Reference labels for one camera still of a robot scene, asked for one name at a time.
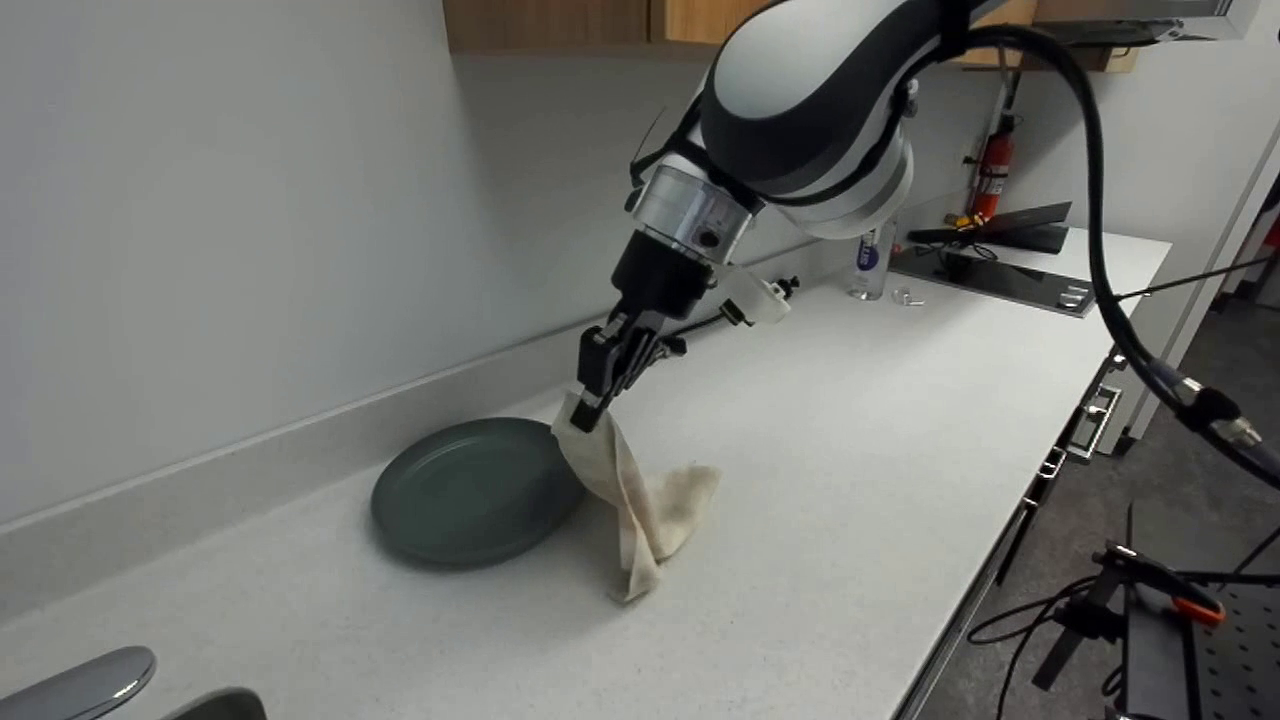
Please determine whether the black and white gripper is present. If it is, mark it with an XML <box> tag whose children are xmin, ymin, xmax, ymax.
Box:
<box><xmin>571</xmin><ymin>151</ymin><xmax>758</xmax><ymax>426</ymax></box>

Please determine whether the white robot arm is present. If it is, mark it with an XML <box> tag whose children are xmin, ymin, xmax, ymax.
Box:
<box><xmin>567</xmin><ymin>0</ymin><xmax>1000</xmax><ymax>431</ymax></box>

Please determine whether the beige cloth towel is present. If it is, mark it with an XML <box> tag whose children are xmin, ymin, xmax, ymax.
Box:
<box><xmin>550</xmin><ymin>393</ymin><xmax>720</xmax><ymax>603</ymax></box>

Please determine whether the dark green plate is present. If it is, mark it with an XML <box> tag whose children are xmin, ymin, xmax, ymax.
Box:
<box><xmin>368</xmin><ymin>417</ymin><xmax>584</xmax><ymax>570</ymax></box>

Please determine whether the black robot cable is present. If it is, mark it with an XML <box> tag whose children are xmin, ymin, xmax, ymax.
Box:
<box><xmin>955</xmin><ymin>20</ymin><xmax>1280</xmax><ymax>491</ymax></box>

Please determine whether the clear water bottle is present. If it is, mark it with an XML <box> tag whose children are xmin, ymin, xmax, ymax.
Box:
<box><xmin>853</xmin><ymin>228</ymin><xmax>887</xmax><ymax>298</ymax></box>

